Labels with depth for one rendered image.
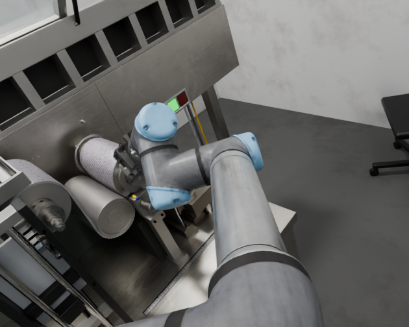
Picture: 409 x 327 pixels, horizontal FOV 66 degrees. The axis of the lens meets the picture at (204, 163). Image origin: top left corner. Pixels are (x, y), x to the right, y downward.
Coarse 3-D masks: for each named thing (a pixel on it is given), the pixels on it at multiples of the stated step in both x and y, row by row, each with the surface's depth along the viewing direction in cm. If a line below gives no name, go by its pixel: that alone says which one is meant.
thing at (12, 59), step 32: (128, 0) 113; (160, 0) 122; (192, 0) 133; (32, 32) 94; (64, 32) 100; (96, 32) 108; (128, 32) 121; (160, 32) 132; (0, 64) 90; (32, 64) 96; (64, 64) 103; (96, 64) 117; (0, 96) 98; (32, 96) 98; (64, 96) 105; (0, 128) 97
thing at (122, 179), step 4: (84, 144) 105; (120, 172) 88; (120, 176) 88; (124, 176) 89; (120, 180) 88; (124, 180) 89; (124, 184) 89; (128, 184) 90; (144, 184) 94; (124, 188) 90; (128, 188) 91; (132, 188) 92; (136, 188) 93; (132, 192) 92
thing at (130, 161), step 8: (128, 136) 70; (128, 144) 71; (120, 152) 75; (128, 152) 74; (120, 160) 77; (128, 160) 74; (136, 160) 69; (128, 168) 78; (136, 168) 74; (136, 176) 76
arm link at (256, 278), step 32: (224, 160) 49; (256, 160) 54; (224, 192) 40; (256, 192) 40; (224, 224) 35; (256, 224) 32; (224, 256) 31; (256, 256) 27; (288, 256) 27; (224, 288) 25; (256, 288) 23; (288, 288) 24; (192, 320) 22; (224, 320) 21; (256, 320) 21; (288, 320) 21; (320, 320) 24
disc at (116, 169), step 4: (116, 164) 87; (116, 168) 87; (116, 172) 87; (112, 176) 87; (116, 176) 88; (116, 180) 88; (116, 184) 88; (120, 184) 89; (116, 188) 89; (120, 188) 90; (144, 188) 96; (120, 192) 90; (124, 192) 91; (128, 192) 92; (128, 196) 92
